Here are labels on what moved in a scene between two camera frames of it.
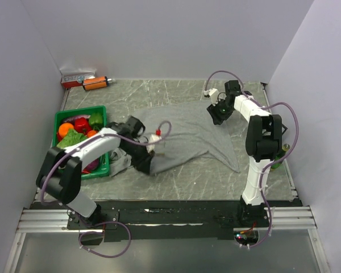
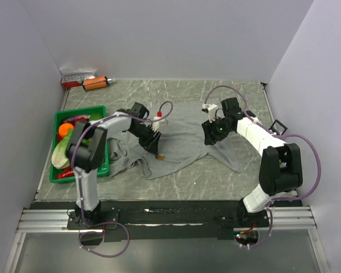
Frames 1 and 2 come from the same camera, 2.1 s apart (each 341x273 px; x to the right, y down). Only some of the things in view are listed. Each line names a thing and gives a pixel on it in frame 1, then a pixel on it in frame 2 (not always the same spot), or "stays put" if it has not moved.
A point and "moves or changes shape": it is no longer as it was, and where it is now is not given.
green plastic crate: (103, 169) stays put
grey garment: (176, 131) moves or changes shape
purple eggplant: (71, 119) stays put
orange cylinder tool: (95, 83) stays put
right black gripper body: (221, 109) to (219, 129)
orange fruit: (63, 128) stays put
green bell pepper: (96, 119) stays put
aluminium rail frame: (55, 220) stays put
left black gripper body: (138, 153) to (145, 134)
